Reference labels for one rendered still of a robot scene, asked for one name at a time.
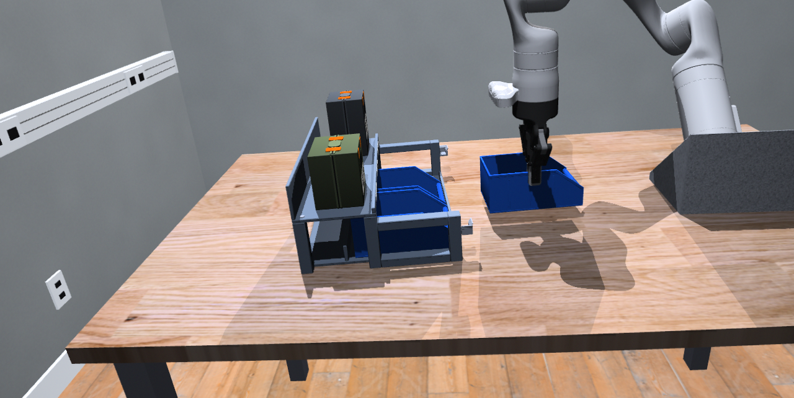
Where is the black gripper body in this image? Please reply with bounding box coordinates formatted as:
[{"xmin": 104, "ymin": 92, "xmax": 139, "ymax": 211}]
[{"xmin": 512, "ymin": 98, "xmax": 558, "ymax": 149}]

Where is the grey metal shelf rack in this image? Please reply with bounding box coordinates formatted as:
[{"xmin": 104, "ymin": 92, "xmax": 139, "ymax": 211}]
[{"xmin": 285, "ymin": 117, "xmax": 473, "ymax": 274}]

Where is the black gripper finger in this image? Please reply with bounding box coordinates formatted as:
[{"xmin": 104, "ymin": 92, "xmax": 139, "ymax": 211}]
[
  {"xmin": 524, "ymin": 127, "xmax": 552, "ymax": 186},
  {"xmin": 519, "ymin": 124, "xmax": 528, "ymax": 172}
]

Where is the black case with orange grip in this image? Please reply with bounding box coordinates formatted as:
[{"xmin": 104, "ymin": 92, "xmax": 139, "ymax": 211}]
[{"xmin": 326, "ymin": 89, "xmax": 369, "ymax": 156}]

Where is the olive green case with orange latches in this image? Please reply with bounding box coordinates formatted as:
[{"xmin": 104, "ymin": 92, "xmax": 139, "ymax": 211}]
[{"xmin": 307, "ymin": 133, "xmax": 366, "ymax": 210}]

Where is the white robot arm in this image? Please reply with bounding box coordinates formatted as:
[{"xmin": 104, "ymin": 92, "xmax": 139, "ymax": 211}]
[{"xmin": 488, "ymin": 0, "xmax": 742, "ymax": 141}]

